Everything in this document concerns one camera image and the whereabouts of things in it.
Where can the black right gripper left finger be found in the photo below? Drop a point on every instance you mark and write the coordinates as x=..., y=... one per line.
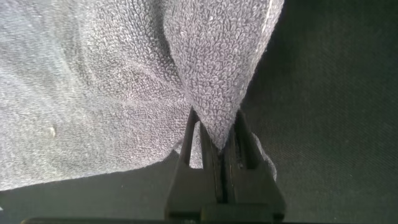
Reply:
x=192, y=193

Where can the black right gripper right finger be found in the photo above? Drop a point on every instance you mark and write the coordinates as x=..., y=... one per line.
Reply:
x=252, y=189

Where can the grey towel with orange marks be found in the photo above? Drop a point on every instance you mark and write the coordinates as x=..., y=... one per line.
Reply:
x=93, y=93

